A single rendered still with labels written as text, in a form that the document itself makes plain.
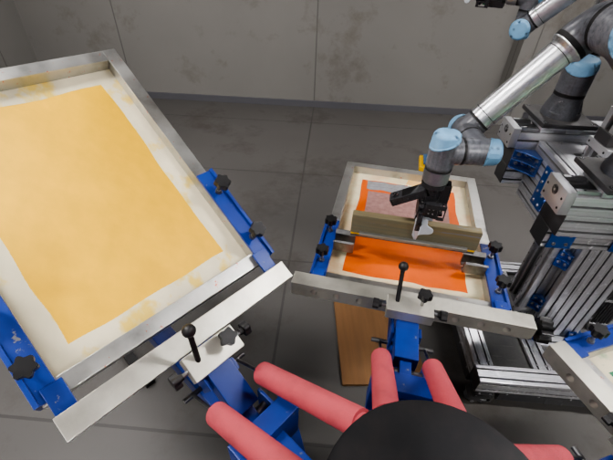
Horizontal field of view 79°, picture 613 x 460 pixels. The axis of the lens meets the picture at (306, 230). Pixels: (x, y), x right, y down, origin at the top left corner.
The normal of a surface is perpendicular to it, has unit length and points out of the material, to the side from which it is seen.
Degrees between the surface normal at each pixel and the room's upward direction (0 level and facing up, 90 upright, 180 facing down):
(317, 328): 0
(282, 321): 0
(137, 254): 32
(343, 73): 90
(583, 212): 90
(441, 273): 0
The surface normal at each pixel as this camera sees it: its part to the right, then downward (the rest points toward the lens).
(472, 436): 0.03, -0.77
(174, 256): 0.41, -0.42
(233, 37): -0.07, 0.63
